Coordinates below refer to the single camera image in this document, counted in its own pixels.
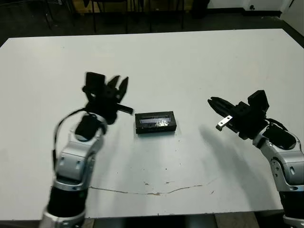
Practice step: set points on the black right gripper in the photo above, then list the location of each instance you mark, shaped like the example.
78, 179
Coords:
249, 123

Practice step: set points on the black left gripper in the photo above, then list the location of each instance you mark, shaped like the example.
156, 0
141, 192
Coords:
102, 102

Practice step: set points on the black box lid with window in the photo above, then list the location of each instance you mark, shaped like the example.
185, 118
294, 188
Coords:
154, 121

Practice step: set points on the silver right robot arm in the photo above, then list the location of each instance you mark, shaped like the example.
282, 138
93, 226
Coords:
285, 166

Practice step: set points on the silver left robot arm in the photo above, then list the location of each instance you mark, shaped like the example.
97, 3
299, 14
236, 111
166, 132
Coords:
76, 161

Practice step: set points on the wooden shipping crate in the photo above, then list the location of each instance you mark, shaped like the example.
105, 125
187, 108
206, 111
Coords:
78, 6

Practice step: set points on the black waste bin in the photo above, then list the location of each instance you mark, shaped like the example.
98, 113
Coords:
200, 9

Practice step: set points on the grey robot lower body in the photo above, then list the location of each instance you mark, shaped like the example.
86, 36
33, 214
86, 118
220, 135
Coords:
154, 222

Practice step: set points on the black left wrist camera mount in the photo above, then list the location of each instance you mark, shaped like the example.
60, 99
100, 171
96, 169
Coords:
95, 80

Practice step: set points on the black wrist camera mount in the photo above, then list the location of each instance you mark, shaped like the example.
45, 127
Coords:
95, 80
259, 101

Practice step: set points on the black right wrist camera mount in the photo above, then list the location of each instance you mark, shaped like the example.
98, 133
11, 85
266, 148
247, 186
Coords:
259, 101

